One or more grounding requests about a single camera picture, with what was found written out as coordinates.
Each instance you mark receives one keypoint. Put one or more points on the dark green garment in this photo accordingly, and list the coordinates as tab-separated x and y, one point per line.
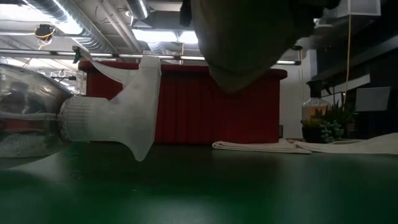
248	40

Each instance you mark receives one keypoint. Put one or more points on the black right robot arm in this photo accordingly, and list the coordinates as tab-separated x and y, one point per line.
326	3

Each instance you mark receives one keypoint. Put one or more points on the red plastic laundry basket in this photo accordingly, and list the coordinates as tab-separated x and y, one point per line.
217	109

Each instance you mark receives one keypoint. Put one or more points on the cream tote bag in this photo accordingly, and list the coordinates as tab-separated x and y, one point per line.
264	147

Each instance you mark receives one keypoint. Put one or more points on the silver overhead bar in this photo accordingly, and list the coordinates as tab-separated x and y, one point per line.
140	56

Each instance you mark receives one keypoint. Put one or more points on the green table mat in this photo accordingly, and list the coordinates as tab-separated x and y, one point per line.
217	193

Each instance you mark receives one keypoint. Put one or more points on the bright ceiling light panel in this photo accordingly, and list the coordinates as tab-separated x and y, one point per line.
155	35

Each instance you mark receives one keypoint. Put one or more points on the clear spray bottle pale-green trigger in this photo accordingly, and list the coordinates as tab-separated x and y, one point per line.
81	82

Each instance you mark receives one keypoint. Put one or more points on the artificial succulent plant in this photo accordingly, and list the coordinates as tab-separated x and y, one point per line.
329	130

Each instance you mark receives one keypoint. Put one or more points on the clear spray bottle white trigger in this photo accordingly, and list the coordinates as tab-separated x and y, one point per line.
31	109

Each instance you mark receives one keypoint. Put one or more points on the grey flat panel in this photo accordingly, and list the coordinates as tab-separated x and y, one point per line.
373	99

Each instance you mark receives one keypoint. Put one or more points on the round silver air duct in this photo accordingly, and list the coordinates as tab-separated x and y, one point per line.
138	7

